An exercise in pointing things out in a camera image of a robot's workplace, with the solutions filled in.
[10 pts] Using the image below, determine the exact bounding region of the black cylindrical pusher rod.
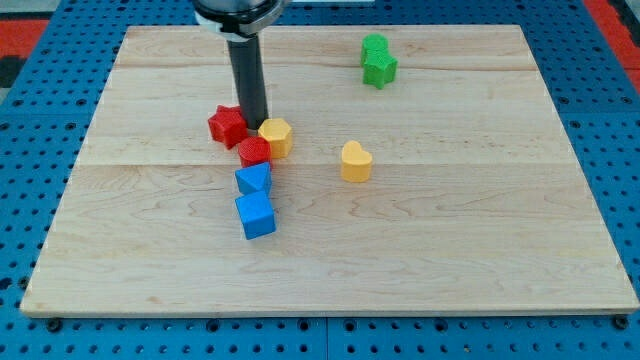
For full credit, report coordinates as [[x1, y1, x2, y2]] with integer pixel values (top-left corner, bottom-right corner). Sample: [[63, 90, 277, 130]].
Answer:
[[227, 35, 269, 130]]

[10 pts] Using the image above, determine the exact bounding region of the red star block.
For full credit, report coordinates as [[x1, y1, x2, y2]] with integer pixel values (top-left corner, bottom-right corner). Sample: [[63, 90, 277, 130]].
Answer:
[[208, 105, 248, 149]]

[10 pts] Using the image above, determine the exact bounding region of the blue triangle block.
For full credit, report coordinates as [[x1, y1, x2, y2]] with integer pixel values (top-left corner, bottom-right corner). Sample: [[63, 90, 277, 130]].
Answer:
[[235, 162, 272, 195]]

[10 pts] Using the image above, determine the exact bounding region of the green star block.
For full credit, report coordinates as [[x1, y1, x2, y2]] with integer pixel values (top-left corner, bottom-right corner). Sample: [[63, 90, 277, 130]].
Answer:
[[362, 50, 398, 89]]

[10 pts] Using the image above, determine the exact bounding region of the yellow hexagon block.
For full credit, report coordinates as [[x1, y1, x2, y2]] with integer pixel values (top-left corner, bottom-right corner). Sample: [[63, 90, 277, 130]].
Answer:
[[258, 118, 293, 159]]

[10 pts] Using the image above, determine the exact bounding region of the red cylinder block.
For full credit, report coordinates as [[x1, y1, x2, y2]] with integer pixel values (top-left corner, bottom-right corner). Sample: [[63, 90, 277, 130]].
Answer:
[[238, 137, 272, 168]]

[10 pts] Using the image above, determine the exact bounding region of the green cylinder block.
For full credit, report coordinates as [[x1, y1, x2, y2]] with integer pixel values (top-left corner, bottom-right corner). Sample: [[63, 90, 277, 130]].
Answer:
[[360, 33, 388, 67]]

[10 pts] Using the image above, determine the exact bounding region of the yellow heart block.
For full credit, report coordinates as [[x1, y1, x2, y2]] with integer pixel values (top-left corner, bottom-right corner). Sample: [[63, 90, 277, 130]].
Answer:
[[340, 140, 373, 183]]

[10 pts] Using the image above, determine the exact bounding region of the blue cube block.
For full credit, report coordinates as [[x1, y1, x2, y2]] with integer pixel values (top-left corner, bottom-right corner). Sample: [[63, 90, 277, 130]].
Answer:
[[235, 190, 276, 240]]

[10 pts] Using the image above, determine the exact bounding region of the wooden board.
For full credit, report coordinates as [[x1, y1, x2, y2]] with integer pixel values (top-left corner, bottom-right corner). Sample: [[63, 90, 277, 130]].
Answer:
[[21, 25, 639, 318]]

